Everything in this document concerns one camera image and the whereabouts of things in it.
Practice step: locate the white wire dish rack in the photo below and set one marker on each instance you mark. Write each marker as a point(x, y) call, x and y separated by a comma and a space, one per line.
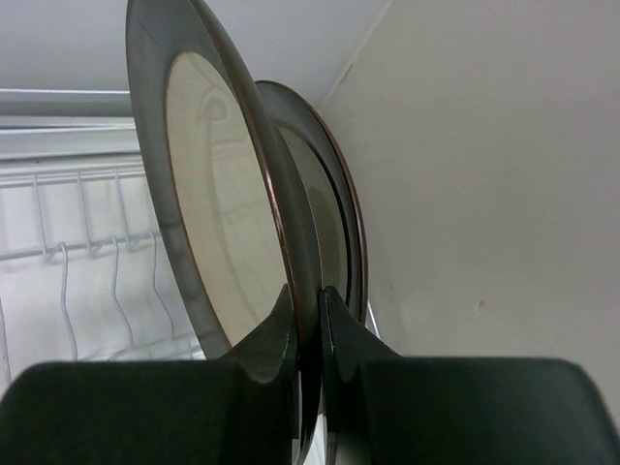
point(85, 274)

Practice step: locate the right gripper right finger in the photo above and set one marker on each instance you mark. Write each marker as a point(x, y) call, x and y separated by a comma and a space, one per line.
point(384, 408)

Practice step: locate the grey rim plate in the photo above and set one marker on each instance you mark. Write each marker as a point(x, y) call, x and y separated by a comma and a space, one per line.
point(331, 192)
point(183, 71)

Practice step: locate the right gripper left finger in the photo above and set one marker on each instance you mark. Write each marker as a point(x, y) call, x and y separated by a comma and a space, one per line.
point(145, 412)

